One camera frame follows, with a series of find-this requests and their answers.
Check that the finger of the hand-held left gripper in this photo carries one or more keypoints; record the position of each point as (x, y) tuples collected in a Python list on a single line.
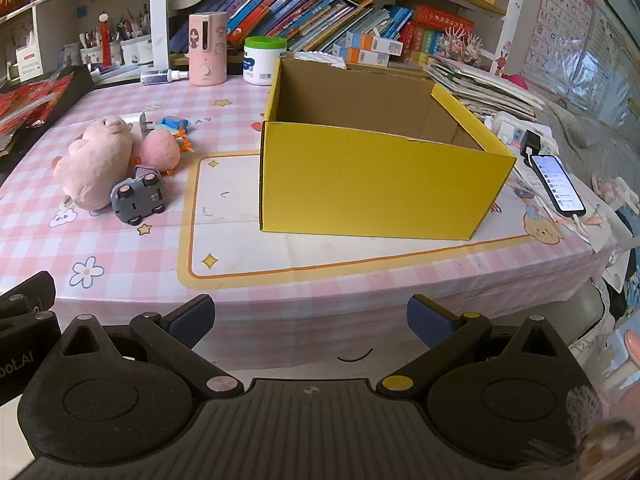
[(30, 295)]

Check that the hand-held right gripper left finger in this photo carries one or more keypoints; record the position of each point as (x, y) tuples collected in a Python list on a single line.
[(192, 322)]

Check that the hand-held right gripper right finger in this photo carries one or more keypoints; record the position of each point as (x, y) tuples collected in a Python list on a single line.
[(430, 324)]

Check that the grey toy car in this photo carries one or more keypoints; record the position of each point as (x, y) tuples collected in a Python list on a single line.
[(137, 197)]

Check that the pale pink plush pig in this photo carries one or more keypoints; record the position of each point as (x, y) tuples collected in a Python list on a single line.
[(95, 160)]

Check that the yellow cardboard box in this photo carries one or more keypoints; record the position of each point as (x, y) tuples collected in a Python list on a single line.
[(360, 180)]

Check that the pink round plush toy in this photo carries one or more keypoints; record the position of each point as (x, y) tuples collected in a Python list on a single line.
[(159, 149)]

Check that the pink checkered tablecloth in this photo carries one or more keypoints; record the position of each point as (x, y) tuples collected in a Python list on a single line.
[(140, 270)]

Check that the black smartphone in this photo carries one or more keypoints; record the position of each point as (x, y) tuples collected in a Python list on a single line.
[(559, 182)]

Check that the red foil packet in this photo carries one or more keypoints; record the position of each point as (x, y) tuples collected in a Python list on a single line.
[(35, 102)]

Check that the small blue plastic toy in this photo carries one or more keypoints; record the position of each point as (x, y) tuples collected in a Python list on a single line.
[(172, 122)]

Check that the white charger plug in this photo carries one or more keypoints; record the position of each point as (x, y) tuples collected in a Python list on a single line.
[(134, 122)]

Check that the black charger adapter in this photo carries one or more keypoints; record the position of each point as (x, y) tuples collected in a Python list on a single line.
[(531, 144)]

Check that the white power strip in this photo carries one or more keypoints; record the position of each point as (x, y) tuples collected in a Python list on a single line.
[(505, 127)]

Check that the white labelled box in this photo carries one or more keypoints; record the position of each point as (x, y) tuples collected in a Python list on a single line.
[(29, 62)]

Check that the stack of magazines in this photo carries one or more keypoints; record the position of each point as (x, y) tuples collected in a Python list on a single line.
[(480, 87)]

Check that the clear spray bottle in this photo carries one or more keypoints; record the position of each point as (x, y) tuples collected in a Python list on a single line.
[(162, 76)]

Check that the grey blanket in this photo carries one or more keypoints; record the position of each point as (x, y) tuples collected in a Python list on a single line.
[(585, 130)]

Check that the white pen holder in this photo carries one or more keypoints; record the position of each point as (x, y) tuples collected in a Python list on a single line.
[(97, 52), (136, 49)]

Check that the red tall figurine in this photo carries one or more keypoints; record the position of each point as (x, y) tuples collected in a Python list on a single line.
[(104, 40)]

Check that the white jar with green lid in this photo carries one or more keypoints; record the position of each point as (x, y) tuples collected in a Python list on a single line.
[(262, 62)]

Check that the pink humidifier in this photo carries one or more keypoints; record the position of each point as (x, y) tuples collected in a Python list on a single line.
[(207, 50)]

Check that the white blue orange carton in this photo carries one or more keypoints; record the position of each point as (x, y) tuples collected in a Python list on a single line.
[(375, 41), (357, 55)]

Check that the white bookshelf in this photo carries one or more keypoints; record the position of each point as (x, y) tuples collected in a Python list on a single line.
[(160, 10)]

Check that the row of colourful books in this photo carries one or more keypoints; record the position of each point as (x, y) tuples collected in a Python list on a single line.
[(300, 10)]

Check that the pink alphabet wall poster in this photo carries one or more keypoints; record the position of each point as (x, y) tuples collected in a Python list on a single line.
[(560, 25)]

